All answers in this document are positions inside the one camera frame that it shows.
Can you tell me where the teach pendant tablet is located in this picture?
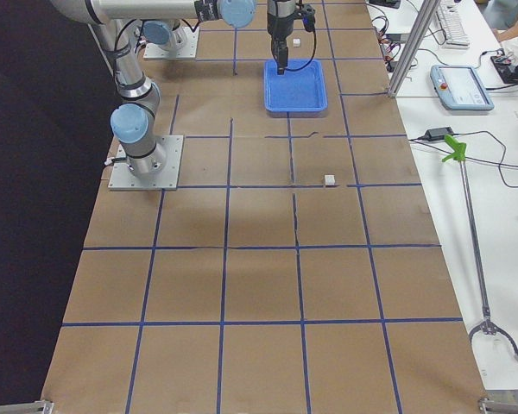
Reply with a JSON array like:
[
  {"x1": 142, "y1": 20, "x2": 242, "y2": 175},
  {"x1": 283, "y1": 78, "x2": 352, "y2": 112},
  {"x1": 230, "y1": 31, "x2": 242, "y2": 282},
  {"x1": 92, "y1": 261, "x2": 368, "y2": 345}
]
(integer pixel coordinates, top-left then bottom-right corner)
[{"x1": 430, "y1": 65, "x2": 495, "y2": 112}]

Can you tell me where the green handled reach grabber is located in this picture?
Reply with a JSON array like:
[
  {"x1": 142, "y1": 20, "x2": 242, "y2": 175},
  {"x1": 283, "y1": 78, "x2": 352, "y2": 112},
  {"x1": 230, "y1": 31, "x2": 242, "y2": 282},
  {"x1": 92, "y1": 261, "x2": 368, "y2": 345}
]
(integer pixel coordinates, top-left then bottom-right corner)
[{"x1": 441, "y1": 134, "x2": 518, "y2": 367}]

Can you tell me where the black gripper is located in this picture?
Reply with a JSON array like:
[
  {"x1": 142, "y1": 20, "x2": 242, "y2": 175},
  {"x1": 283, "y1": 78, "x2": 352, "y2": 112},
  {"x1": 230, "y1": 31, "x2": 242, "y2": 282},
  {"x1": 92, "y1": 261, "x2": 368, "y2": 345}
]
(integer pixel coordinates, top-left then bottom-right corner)
[{"x1": 267, "y1": 0, "x2": 294, "y2": 74}]

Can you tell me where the black power adapter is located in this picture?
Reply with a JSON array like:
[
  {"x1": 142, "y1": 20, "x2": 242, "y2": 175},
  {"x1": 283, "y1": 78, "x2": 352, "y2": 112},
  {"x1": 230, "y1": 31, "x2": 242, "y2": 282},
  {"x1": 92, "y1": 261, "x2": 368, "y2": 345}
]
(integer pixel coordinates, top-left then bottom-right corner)
[{"x1": 420, "y1": 127, "x2": 454, "y2": 141}]

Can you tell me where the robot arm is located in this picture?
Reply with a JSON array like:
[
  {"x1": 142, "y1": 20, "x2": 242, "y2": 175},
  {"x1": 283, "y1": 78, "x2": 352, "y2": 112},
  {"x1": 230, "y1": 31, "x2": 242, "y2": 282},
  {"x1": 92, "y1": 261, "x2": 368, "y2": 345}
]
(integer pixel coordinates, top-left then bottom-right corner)
[
  {"x1": 52, "y1": 1, "x2": 256, "y2": 177},
  {"x1": 140, "y1": 0, "x2": 301, "y2": 75}
]

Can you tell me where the blue plastic tray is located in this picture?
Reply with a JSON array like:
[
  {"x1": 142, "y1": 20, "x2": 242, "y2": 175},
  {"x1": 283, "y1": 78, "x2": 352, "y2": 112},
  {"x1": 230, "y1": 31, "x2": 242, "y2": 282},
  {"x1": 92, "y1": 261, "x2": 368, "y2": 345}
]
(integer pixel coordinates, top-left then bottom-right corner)
[{"x1": 263, "y1": 59, "x2": 328, "y2": 117}]

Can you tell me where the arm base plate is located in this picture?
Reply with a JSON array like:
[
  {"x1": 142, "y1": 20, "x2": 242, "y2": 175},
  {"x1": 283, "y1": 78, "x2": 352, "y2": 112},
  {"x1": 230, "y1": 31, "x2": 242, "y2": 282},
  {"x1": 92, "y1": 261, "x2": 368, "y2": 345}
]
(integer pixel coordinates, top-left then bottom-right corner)
[
  {"x1": 143, "y1": 27, "x2": 199, "y2": 60},
  {"x1": 108, "y1": 135, "x2": 184, "y2": 191}
]

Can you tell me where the white keyboard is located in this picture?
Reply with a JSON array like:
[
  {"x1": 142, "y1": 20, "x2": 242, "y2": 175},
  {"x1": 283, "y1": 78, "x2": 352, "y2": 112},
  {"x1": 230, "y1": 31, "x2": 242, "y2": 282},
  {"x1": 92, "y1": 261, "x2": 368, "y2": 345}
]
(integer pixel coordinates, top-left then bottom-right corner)
[{"x1": 435, "y1": 0, "x2": 470, "y2": 49}]

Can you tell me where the aluminium frame post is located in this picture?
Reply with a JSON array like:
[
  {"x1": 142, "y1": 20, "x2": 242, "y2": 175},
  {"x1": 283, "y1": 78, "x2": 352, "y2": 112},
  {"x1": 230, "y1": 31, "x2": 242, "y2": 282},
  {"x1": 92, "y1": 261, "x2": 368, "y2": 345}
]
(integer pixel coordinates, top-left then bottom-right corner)
[{"x1": 388, "y1": 0, "x2": 440, "y2": 97}]

